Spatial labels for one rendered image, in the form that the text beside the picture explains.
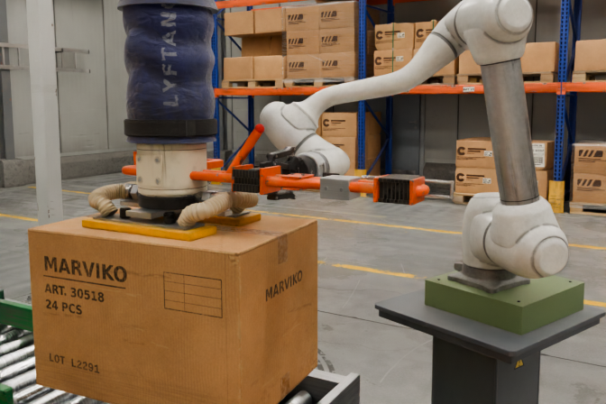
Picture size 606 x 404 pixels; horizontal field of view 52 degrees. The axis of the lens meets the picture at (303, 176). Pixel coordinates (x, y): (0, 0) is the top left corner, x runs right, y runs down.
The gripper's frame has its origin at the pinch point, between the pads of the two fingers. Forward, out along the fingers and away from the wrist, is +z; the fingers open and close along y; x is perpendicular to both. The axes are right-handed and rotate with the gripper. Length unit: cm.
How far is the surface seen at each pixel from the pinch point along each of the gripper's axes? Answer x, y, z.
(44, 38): 272, -59, -164
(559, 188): 14, 93, -699
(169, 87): 19.7, -21.0, 7.6
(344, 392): -9, 61, -25
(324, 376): 0, 61, -32
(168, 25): 19.4, -35.0, 7.9
